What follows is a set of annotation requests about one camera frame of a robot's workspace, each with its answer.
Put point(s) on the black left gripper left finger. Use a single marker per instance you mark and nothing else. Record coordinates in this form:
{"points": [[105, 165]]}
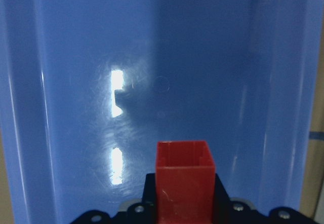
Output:
{"points": [[149, 198]]}

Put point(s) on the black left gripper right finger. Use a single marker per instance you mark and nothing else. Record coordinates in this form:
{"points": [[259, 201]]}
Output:
{"points": [[221, 203]]}

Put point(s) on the red block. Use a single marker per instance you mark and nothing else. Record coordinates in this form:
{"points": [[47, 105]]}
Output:
{"points": [[184, 182]]}

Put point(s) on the blue plastic tray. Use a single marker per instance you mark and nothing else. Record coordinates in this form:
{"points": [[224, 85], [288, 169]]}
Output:
{"points": [[88, 88]]}

